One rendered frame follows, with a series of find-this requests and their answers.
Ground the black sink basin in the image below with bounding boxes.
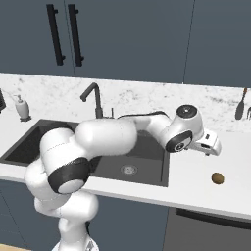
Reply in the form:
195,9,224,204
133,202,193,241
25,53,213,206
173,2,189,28
0,118,172,188

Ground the black dishwasher handle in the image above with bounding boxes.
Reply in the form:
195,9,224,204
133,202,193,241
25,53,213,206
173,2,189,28
175,208,251,231

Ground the dark blue base cupboard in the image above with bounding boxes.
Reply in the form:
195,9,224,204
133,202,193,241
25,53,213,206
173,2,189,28
0,178,171,251

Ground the hanging dark spatula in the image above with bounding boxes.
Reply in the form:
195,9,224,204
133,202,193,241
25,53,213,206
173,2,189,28
234,86,249,121

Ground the dark blue wall cupboard door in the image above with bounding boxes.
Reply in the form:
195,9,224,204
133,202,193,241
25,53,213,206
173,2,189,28
183,0,251,89
0,0,75,78
64,0,196,84

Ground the black sink faucet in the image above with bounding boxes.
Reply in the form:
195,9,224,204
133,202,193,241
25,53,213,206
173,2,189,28
79,81,116,120

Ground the white soap dispenser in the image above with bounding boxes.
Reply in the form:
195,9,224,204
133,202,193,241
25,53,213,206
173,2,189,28
13,94,33,123

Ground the black appliance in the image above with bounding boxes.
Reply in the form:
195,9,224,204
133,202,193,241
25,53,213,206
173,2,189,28
0,88,7,114

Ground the grey dishwasher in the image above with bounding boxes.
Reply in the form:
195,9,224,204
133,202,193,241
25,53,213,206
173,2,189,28
162,207,251,251

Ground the black cupboard handle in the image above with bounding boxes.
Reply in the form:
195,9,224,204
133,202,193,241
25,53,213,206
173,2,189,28
67,3,85,68
45,3,67,67

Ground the brown kiwi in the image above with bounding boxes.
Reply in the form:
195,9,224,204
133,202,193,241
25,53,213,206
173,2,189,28
211,172,226,186

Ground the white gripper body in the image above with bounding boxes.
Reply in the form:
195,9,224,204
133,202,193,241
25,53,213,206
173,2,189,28
190,137,223,157

